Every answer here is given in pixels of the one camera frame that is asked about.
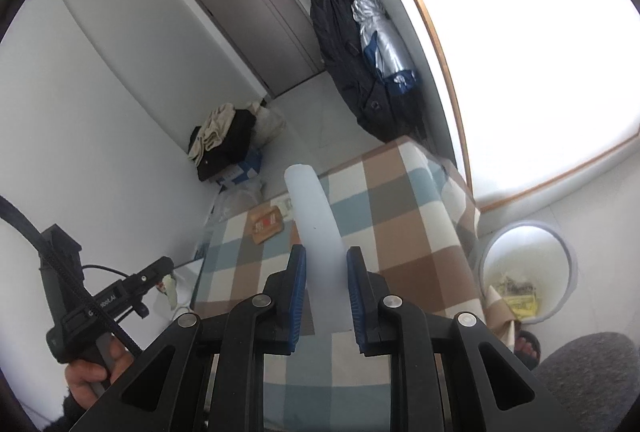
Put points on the plaid tablecloth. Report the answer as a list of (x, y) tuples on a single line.
[(400, 222)]

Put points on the small white packet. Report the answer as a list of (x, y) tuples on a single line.
[(285, 208)]

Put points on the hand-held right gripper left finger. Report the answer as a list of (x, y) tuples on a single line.
[(298, 297)]

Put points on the person's left hand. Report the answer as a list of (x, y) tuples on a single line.
[(80, 377)]

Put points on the wood-framed frosted window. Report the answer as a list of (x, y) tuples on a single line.
[(525, 62)]

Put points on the white round waste bin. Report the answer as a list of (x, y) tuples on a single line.
[(560, 262)]

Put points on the beige folded cloth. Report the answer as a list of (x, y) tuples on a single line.
[(215, 127)]

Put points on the black folded cloth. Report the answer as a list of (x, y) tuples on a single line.
[(232, 147)]

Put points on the clear plastic bag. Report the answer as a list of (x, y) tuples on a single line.
[(235, 204)]

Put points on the person's left forearm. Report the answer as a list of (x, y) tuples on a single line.
[(75, 414)]

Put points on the translucent white plastic bottle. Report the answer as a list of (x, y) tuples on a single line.
[(312, 222)]

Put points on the brown snack packet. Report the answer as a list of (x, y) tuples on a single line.
[(265, 224)]

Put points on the white plastic bag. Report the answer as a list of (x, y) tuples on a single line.
[(270, 122)]

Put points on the yellow packets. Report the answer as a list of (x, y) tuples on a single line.
[(522, 302)]

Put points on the small white tissue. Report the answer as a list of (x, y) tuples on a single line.
[(170, 294)]

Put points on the silver folded umbrella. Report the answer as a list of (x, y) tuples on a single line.
[(382, 42)]

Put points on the blue cardboard box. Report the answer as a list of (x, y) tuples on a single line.
[(245, 172)]

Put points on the black slipper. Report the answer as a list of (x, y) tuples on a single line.
[(527, 349)]

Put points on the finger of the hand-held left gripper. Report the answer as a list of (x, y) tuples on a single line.
[(152, 269)]

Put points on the grey door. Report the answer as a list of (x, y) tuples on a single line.
[(250, 12)]

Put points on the black hanging bag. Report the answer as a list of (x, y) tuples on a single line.
[(350, 72)]

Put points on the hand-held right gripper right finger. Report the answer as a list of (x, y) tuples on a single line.
[(356, 299)]

